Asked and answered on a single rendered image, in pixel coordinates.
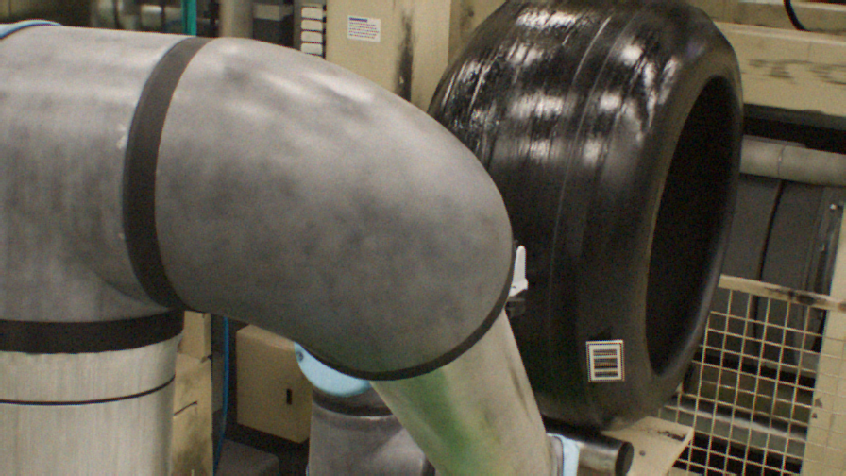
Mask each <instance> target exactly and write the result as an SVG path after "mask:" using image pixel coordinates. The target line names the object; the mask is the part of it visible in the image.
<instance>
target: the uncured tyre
mask: <svg viewBox="0 0 846 476"><path fill-rule="evenodd" d="M426 114H428V115H429V116H430V117H431V118H432V119H434V120H435V121H437V122H438V123H439V124H440V125H442V126H443V127H444V128H446V129H447V130H448V131H449V132H450V133H452V134H453V135H454V136H455V137H456V138H457V139H458V140H459V141H460V142H461V143H462V144H463V145H464V146H466V147H467V148H468V149H469V150H470V151H471V152H472V153H473V154H474V155H475V157H476V158H477V159H478V161H479V162H480V163H481V165H482V166H483V168H484V169H485V170H486V172H487V173H488V175H489V176H490V178H491V179H492V180H493V182H494V183H495V185H496V187H497V189H498V190H499V193H500V195H501V197H502V200H503V203H504V206H505V209H506V211H507V213H508V217H509V221H510V225H511V228H512V232H513V236H514V240H518V245H517V249H518V248H519V247H524V248H525V279H526V280H527V283H528V284H527V295H526V307H525V312H524V313H523V314H520V315H517V316H513V317H512V318H511V319H508V321H509V324H510V327H511V330H512V333H513V336H514V338H515V341H516V346H517V349H518V352H519V355H520V358H521V361H522V364H523V366H524V369H525V372H526V375H527V377H528V380H529V383H530V386H531V389H532V391H533V396H534V399H535V402H536V405H537V408H538V411H539V414H540V416H541V417H543V418H546V419H549V420H553V421H557V422H560V423H564V424H566V425H570V426H574V427H577V428H581V429H584V430H588V431H593V432H595V431H620V430H623V429H625V428H627V427H629V426H631V425H633V424H634V423H636V422H637V421H639V420H641V419H642V418H644V417H647V416H649V415H650V414H652V413H654V412H656V411H657V410H659V409H660V408H661V407H663V406H664V405H665V404H666V403H667V402H668V400H669V399H670V398H671V396H672V395H673V394H674V392H675V391H676V389H677V388H678V386H679V384H680V383H681V381H682V379H683V377H684V376H685V374H686V372H687V370H688V368H689V366H690V364H691V361H692V359H693V357H694V355H695V352H696V350H697V348H698V345H699V344H700V341H701V339H702V334H703V332H704V329H705V326H706V323H707V320H708V317H709V315H710V312H711V309H712V306H713V302H714V299H715V296H716V293H717V290H718V286H719V280H720V276H721V272H722V268H723V265H724V261H725V257H726V252H727V248H728V244H729V239H730V234H731V229H732V225H733V219H734V214H735V208H736V197H737V190H738V183H739V175H740V165H741V155H742V141H743V93H742V83H741V75H740V70H739V65H738V61H737V58H736V53H735V50H734V48H733V46H732V45H731V44H730V43H729V42H728V40H727V39H726V38H725V37H724V35H723V34H722V33H721V32H720V30H719V29H718V28H717V26H716V25H715V24H714V23H713V21H712V20H711V19H710V18H709V16H708V15H707V14H706V13H705V12H704V11H703V10H701V9H699V8H696V7H693V6H691V5H689V4H687V3H685V2H682V1H680V0H507V1H506V2H504V3H503V4H502V5H501V6H500V7H499V8H497V9H496V10H495V11H494V12H493V13H492V14H491V15H489V16H488V17H487V18H486V19H485V20H484V21H483V22H482V23H481V24H479V25H478V26H477V27H476V28H475V29H474V30H473V31H472V32H471V33H470V34H469V35H468V36H467V37H466V39H465V40H464V41H463V43H462V44H461V45H460V47H459V48H458V49H457V51H456V52H455V54H454V55H453V57H452V59H451V60H450V62H449V64H448V66H447V68H446V70H445V72H444V74H443V75H442V77H441V79H440V81H439V83H438V85H437V87H436V89H435V92H434V94H433V96H432V99H431V103H430V105H429V107H428V110H427V113H426ZM597 341H622V345H623V366H624V381H608V382H590V381H589V380H588V366H587V352H586V342H597Z"/></svg>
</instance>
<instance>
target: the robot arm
mask: <svg viewBox="0 0 846 476"><path fill-rule="evenodd" d="M517 245H518V240H514V236H513V232H512V228H511V225H510V221H509V217H508V213H507V211H506V209H505V206H504V203H503V200H502V197H501V195H500V193H499V190H498V189H497V187H496V185H495V183H494V182H493V180H492V179H491V178H490V176H489V175H488V173H487V172H486V170H485V169H484V168H483V166H482V165H481V163H480V162H479V161H478V159H477V158H476V157H475V155H474V154H473V153H472V152H471V151H470V150H469V149H468V148H467V147H466V146H464V145H463V144H462V143H461V142H460V141H459V140H458V139H457V138H456V137H455V136H454V135H453V134H452V133H450V132H449V131H448V130H447V129H446V128H444V127H443V126H442V125H440V124H439V123H438V122H437V121H435V120H434V119H432V118H431V117H430V116H429V115H428V114H426V113H425V112H424V111H422V110H420V109H419V108H418V107H416V106H414V105H413V104H411V103H409V102H407V101H406V100H404V99H402V98H400V97H399V96H397V95H395V94H393V93H391V92H389V91H387V90H386V89H384V88H382V87H381V86H380V85H378V84H376V83H375V82H373V81H371V80H369V79H367V78H365V77H362V76H359V75H357V74H355V73H353V72H351V71H349V70H347V69H345V68H343V67H341V66H339V65H337V64H334V63H331V62H329V61H326V60H323V59H319V58H317V57H314V56H311V55H308V54H306V53H303V52H300V51H297V50H295V49H292V48H287V47H283V46H279V45H275V44H272V43H267V42H260V41H256V40H252V39H244V38H233V37H222V38H216V39H214V38H203V37H197V36H184V35H172V34H159V33H146V32H133V31H121V30H107V29H95V28H82V27H69V26H62V25H59V24H57V23H52V22H47V21H44V20H29V21H22V22H19V23H16V24H13V25H0V476H171V459H172V440H173V421H174V402H175V384H176V365H177V347H178V343H179V341H180V340H181V338H182V335H183V333H184V318H185V311H188V312H195V313H204V314H206V313H210V314H214V315H221V316H225V317H228V318H232V319H235V320H239V321H243V322H245V323H249V324H251V325H254V326H256V327H259V328H262V329H264V330H267V331H269V332H273V333H275V334H278V335H281V336H283V337H286V338H288V339H290V340H291V341H293V342H294V346H295V353H296V358H297V361H298V364H299V366H300V368H301V370H302V372H303V373H304V375H305V376H306V378H307V379H308V380H309V381H310V382H311V383H312V384H313V394H312V415H311V435H310V455H309V464H308V465H307V468H306V476H576V472H577V466H578V460H579V453H580V448H579V446H578V444H577V443H576V442H575V441H573V440H569V439H565V438H564V437H562V436H561V435H554V436H547V434H546V431H545V428H544V425H543V422H542V419H541V416H540V414H539V411H538V408H537V405H536V402H535V399H534V396H533V391H532V389H531V386H530V383H529V380H528V377H527V375H526V372H525V369H524V366H523V364H522V361H521V358H520V355H519V352H518V349H517V346H516V341H515V338H514V336H513V333H512V330H511V327H510V324H509V321H508V319H511V318H512V317H513V316H517V315H521V314H523V313H524V312H525V307H526V295H527V284H528V283H527V280H526V279H525V248H524V247H523V246H520V247H519V248H518V249H517Z"/></svg>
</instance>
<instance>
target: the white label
mask: <svg viewBox="0 0 846 476"><path fill-rule="evenodd" d="M586 352H587V366H588V380H589V381H590V382H608V381H624V366H623V345H622V341H597V342H586Z"/></svg>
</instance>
